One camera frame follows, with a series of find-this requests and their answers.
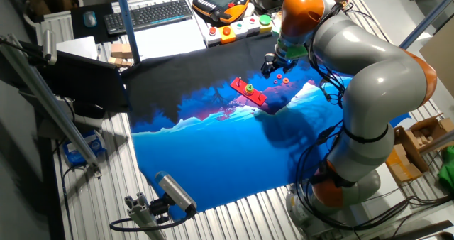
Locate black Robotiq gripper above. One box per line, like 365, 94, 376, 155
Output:
261, 53, 298, 78

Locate red Hanoi base with pegs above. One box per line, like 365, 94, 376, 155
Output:
230, 76, 267, 107

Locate large wooden block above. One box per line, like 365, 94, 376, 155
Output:
110, 43, 134, 60

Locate small wooden block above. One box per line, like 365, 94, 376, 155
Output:
108, 57, 133, 69

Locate green button yellow box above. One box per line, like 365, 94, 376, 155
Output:
258, 14, 274, 34

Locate red button white box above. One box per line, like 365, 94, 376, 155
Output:
204, 25, 223, 48
243, 15, 262, 37

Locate green button white box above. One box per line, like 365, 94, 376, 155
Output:
230, 19, 249, 40

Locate orange button yellow box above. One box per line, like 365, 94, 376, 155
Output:
218, 25, 237, 45

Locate blue landscape print cloth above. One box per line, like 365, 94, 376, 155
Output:
122, 33, 412, 222

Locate white sheet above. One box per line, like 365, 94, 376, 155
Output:
133, 18, 208, 60

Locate black keyboard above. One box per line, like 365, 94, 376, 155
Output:
103, 0, 194, 36

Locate open cardboard box with tape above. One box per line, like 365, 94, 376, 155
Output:
385, 125, 430, 183

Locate brown cardboard sheet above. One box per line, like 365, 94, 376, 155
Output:
419, 26, 454, 99

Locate cardboard box with wood pieces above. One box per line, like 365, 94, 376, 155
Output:
409, 114, 454, 152

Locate black laptop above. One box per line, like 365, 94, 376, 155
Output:
19, 40, 131, 113

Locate grey computer mouse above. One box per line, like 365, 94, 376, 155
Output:
82, 10, 98, 28

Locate green fabric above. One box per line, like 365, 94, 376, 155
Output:
436, 146, 454, 195

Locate black mouse pad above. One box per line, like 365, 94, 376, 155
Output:
70, 2, 120, 45

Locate blue wipes packet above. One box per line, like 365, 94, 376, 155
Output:
62, 129, 107, 167

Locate grey aluminium beam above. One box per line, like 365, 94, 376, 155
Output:
0, 33, 102, 177

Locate green printed wrist mount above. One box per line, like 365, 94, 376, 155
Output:
276, 37, 309, 60

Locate slanted aluminium post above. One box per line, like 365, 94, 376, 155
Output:
399, 0, 454, 50

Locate blue aluminium post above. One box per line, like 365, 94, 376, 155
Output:
113, 0, 142, 64

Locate silver camera with blue end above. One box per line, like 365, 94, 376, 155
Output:
155, 171, 198, 214

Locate aluminium extrusion camera mount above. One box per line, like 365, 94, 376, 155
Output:
123, 192, 166, 240

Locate black camera cable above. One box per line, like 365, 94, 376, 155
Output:
109, 207, 196, 233

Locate plain silver camera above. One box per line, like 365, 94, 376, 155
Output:
42, 29, 57, 65

